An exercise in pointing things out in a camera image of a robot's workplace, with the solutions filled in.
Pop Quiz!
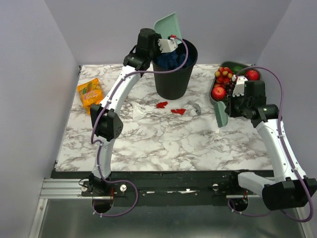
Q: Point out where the purple grape bunch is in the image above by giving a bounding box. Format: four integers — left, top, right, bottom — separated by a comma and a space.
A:
225, 81, 235, 95

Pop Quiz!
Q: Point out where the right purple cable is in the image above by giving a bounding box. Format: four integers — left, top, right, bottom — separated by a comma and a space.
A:
227, 66, 312, 223

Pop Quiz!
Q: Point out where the red apple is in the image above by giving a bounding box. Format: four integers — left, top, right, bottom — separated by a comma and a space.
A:
245, 70, 260, 81
211, 87, 226, 101

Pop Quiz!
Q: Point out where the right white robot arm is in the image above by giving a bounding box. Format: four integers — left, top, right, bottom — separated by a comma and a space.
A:
225, 77, 317, 211

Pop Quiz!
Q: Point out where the dark blue cloth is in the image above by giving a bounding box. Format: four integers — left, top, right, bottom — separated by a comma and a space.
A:
153, 51, 186, 71

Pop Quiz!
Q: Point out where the purple cable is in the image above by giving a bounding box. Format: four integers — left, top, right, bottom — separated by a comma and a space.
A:
90, 37, 189, 218
227, 66, 312, 223

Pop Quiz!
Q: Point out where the green lime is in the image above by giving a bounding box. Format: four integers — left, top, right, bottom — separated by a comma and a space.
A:
231, 65, 246, 75

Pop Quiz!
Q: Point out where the dark grey fruit tray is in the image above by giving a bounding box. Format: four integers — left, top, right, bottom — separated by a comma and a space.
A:
210, 61, 262, 105

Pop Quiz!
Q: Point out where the orange snack bag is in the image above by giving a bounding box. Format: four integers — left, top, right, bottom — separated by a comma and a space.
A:
77, 78, 104, 115

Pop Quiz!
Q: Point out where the red yellow cherries cluster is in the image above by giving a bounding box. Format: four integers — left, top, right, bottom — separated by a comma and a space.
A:
214, 66, 234, 88

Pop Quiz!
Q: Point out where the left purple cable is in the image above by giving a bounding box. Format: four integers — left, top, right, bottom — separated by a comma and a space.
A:
90, 37, 189, 218

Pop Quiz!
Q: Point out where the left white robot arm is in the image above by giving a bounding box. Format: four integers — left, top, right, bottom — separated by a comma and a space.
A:
89, 28, 161, 196

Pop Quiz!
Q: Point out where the black plastic trash bin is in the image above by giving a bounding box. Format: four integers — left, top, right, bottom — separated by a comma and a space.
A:
153, 39, 198, 100

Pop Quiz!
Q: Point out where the aluminium rail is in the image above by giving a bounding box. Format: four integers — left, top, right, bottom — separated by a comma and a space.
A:
39, 177, 97, 199

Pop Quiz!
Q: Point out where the white crumpled tissue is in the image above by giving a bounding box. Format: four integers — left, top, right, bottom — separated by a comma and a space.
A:
132, 102, 147, 121

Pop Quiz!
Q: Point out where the green hand brush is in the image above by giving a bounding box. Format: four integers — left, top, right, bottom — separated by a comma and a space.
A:
213, 101, 228, 128

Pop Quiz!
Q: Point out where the red paper scrap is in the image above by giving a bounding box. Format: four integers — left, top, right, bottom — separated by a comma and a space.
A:
170, 109, 186, 115
156, 101, 168, 109

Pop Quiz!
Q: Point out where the green plastic dustpan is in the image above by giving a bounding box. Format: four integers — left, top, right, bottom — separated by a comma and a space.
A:
154, 12, 182, 39

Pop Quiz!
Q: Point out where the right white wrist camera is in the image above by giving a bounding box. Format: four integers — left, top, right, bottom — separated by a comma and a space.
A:
232, 75, 248, 97

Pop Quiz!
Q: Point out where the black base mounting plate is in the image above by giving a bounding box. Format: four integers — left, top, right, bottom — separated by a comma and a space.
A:
51, 171, 252, 207

